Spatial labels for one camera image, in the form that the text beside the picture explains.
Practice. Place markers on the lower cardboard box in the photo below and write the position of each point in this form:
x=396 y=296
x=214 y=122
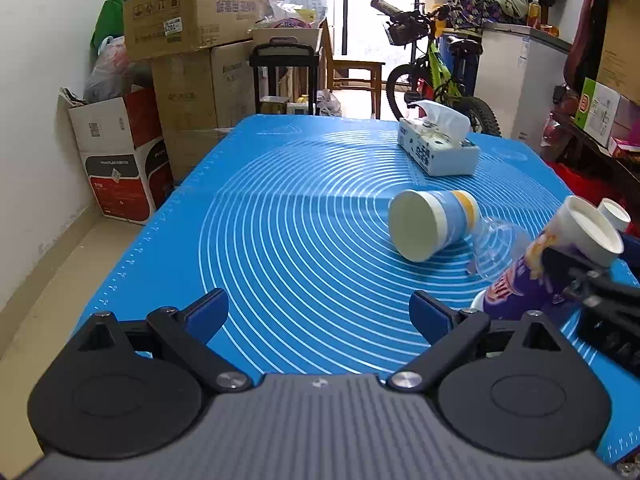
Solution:
x=200 y=97

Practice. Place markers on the white red cardboard box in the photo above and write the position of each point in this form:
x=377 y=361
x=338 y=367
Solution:
x=122 y=149

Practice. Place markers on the white chest freezer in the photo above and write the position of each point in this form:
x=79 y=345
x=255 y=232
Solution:
x=508 y=75

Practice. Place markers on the wooden chair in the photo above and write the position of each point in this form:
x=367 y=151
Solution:
x=345 y=74

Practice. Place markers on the blue yellow paper cup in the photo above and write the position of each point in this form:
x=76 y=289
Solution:
x=422 y=223

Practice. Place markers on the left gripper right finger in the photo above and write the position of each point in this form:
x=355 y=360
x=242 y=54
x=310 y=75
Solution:
x=451 y=334

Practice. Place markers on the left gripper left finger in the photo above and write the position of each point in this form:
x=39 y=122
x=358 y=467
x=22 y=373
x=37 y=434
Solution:
x=182 y=336

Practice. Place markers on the green bicycle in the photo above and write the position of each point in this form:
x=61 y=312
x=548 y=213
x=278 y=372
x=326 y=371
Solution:
x=428 y=77

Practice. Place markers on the purple paper cup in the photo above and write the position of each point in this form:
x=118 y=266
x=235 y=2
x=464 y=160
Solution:
x=578 y=237

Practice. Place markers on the green white box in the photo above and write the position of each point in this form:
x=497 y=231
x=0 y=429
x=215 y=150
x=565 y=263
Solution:
x=597 y=109

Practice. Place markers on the tall brown cardboard box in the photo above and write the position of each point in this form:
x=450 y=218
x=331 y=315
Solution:
x=619 y=66

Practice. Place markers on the blue silicone mat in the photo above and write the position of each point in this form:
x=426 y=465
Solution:
x=289 y=216

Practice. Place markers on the white paper cup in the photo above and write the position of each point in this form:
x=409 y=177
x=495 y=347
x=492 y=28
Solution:
x=615 y=214

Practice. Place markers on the clear plastic cup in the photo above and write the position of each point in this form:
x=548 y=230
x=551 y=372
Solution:
x=496 y=244

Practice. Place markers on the white tissue box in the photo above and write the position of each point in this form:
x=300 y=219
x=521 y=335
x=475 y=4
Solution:
x=438 y=140

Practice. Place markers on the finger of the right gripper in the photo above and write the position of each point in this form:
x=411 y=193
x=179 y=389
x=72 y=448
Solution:
x=585 y=282
x=631 y=251

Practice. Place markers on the large top cardboard box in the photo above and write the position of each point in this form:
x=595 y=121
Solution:
x=155 y=28

